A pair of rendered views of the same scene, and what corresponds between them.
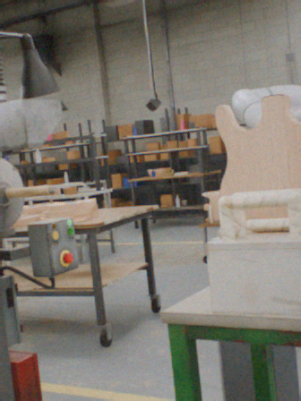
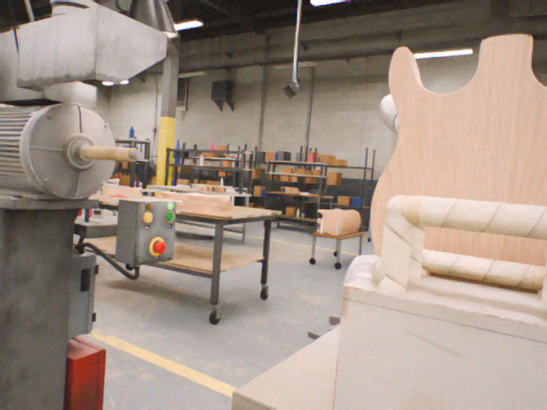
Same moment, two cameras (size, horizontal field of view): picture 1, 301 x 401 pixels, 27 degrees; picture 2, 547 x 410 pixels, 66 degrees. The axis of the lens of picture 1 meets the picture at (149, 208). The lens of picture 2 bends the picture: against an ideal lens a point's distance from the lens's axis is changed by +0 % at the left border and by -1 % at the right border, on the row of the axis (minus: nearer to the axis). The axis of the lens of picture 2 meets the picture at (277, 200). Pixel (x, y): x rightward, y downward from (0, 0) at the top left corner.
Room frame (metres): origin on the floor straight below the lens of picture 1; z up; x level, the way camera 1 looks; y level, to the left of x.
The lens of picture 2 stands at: (1.02, -0.04, 1.22)
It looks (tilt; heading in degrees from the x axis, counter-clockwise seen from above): 3 degrees down; 0
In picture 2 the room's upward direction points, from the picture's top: 4 degrees clockwise
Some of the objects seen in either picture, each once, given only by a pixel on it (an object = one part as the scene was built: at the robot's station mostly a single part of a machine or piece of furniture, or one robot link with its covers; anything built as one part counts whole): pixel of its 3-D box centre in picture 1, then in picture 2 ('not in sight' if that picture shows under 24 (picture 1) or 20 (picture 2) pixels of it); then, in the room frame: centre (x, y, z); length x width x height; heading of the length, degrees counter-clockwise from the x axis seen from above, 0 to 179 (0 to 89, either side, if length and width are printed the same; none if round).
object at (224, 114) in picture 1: (230, 120); (413, 76); (1.70, -0.24, 1.40); 0.07 x 0.04 x 0.09; 61
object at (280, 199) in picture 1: (258, 200); (479, 216); (1.46, -0.26, 1.20); 0.20 x 0.03 x 0.03; 61
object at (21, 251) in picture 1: (24, 251); (110, 229); (2.33, 0.48, 1.02); 0.19 x 0.04 x 0.04; 148
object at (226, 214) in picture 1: (227, 222); (396, 249); (1.50, -0.18, 1.15); 0.03 x 0.03 x 0.09
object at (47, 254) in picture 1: (36, 255); (125, 237); (2.38, 0.45, 0.99); 0.24 x 0.21 x 0.26; 58
